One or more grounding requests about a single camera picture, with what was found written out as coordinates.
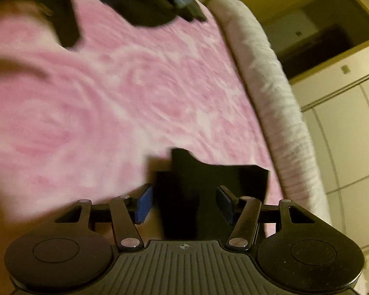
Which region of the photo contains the black garment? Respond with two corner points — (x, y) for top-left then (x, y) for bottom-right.
(153, 148), (269, 242)

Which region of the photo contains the left hand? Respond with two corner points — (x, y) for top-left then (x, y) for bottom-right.
(0, 0), (62, 77)

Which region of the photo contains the pink rose blanket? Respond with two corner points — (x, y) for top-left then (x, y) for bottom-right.
(0, 0), (274, 225)

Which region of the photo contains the cream built-in wardrobe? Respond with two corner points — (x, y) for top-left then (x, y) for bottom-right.
(199, 0), (369, 252)

